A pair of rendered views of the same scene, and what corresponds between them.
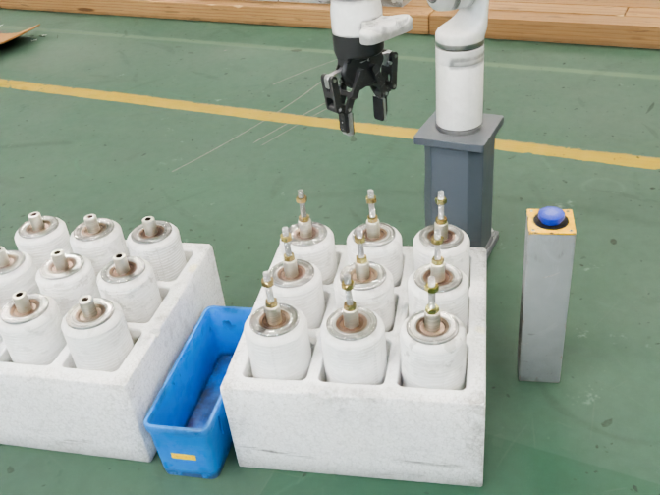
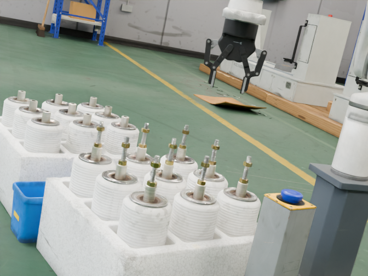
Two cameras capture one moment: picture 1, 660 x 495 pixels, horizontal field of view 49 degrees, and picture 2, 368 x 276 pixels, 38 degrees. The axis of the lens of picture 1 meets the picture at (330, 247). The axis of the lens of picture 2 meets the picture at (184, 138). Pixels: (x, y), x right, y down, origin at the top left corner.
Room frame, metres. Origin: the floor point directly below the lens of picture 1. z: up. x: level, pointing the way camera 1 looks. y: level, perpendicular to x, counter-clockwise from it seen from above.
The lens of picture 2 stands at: (0.09, -0.76, 0.61)
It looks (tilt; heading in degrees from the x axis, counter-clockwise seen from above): 13 degrees down; 39
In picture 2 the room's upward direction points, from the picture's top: 12 degrees clockwise
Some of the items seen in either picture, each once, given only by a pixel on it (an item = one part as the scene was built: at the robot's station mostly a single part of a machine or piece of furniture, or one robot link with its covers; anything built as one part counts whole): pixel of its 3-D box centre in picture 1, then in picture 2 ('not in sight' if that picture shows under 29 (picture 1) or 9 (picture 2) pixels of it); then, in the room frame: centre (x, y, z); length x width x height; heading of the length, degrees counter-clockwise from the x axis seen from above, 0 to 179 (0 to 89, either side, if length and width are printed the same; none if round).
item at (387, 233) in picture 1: (373, 235); (208, 176); (1.06, -0.08, 0.25); 0.08 x 0.08 x 0.01
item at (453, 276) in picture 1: (437, 277); (197, 197); (0.92, -0.16, 0.25); 0.08 x 0.08 x 0.01
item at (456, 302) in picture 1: (438, 322); (189, 237); (0.92, -0.16, 0.16); 0.10 x 0.10 x 0.18
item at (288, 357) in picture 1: (282, 364); (88, 196); (0.86, 0.10, 0.16); 0.10 x 0.10 x 0.18
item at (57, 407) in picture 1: (87, 336); (63, 164); (1.07, 0.47, 0.09); 0.39 x 0.39 x 0.18; 74
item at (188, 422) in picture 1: (212, 387); (72, 210); (0.93, 0.23, 0.06); 0.30 x 0.11 x 0.12; 165
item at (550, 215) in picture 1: (551, 217); (291, 197); (0.95, -0.35, 0.32); 0.04 x 0.04 x 0.02
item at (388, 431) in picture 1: (369, 351); (153, 242); (0.95, -0.05, 0.09); 0.39 x 0.39 x 0.18; 76
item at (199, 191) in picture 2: (437, 271); (199, 191); (0.92, -0.16, 0.26); 0.02 x 0.02 x 0.03
